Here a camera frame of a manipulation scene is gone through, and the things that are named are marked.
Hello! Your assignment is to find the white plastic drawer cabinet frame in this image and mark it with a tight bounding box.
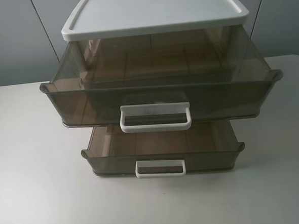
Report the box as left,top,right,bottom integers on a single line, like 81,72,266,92
59,0,253,72

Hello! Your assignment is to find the smoky transparent drawer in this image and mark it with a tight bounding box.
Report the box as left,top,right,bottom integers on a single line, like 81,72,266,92
40,25,283,127
82,121,245,178

